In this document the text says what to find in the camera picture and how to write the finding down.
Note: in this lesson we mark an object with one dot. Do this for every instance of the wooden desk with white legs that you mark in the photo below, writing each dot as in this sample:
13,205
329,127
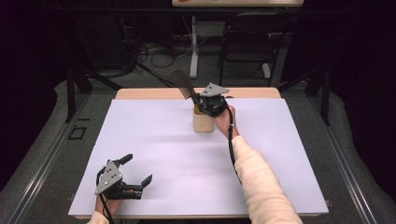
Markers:
236,3

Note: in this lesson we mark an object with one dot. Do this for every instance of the black comb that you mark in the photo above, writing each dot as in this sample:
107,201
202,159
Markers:
183,84

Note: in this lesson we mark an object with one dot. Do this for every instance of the metal floor rail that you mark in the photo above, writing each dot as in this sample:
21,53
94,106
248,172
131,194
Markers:
46,161
342,168

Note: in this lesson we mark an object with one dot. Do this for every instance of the person's right hand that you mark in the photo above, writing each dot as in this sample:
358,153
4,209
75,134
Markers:
224,124

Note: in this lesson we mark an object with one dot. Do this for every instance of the black chair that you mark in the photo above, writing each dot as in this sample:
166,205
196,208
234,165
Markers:
249,40

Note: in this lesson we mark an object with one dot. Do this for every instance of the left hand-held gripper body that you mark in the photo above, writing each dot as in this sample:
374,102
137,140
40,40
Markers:
109,179

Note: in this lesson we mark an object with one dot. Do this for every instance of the person's left hand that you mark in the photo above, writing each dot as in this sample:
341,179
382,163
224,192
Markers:
112,205

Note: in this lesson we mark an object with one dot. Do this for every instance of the black metal frame stand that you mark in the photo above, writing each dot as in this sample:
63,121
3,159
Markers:
326,102
70,99

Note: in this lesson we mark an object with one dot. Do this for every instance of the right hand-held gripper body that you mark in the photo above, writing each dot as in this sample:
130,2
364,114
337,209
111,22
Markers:
213,101

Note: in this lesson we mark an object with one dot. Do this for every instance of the small wooden block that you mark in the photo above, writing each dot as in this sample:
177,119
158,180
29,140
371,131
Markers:
202,124

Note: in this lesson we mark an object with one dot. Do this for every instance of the white table cover sheet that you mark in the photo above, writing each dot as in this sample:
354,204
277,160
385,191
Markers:
174,155

